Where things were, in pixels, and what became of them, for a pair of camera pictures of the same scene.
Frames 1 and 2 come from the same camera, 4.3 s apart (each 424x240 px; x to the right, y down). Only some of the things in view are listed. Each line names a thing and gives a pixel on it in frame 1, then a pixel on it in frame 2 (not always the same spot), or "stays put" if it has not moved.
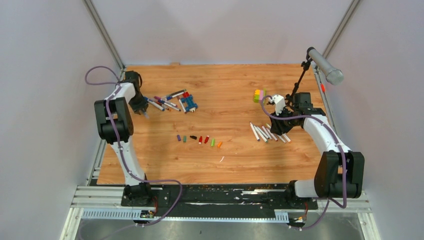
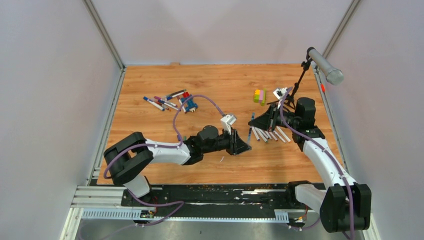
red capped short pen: [271, 133] stays put
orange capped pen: [286, 137] stays put
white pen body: [255, 134] stays put
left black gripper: [144, 105] -> [237, 146]
